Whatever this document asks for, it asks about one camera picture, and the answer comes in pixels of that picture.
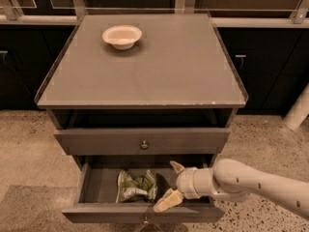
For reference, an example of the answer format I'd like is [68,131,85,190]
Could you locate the green jalapeno chip bag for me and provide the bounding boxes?
[116,170,157,203]

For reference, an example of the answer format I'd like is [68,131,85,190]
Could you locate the grey drawer cabinet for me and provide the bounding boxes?
[33,13,249,225]

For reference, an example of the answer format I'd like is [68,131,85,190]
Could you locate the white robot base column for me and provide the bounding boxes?
[283,84,309,131]

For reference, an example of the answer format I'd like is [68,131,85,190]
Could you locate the round metal drawer knob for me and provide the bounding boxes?
[140,140,149,150]

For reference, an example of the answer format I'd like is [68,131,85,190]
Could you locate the dark background cabinet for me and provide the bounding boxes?
[0,25,74,110]
[219,28,309,115]

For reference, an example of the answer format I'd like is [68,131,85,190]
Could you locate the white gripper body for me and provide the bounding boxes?
[176,167,210,199]

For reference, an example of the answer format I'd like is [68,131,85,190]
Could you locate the closed top drawer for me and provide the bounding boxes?
[54,128,231,156]

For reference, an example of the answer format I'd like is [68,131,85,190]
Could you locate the metal middle drawer knob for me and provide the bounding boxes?
[142,216,150,224]

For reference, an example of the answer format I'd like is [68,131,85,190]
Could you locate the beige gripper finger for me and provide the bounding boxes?
[170,160,184,175]
[154,188,183,213]

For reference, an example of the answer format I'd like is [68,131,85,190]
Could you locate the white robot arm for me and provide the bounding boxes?
[154,159,309,219]

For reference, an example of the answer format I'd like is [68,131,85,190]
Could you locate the dark left background cabinet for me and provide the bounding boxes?
[0,25,74,110]

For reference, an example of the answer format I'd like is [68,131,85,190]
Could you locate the dark right background cabinet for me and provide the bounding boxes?
[219,28,309,115]

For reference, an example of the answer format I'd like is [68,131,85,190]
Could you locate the open middle drawer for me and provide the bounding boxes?
[63,155,224,223]

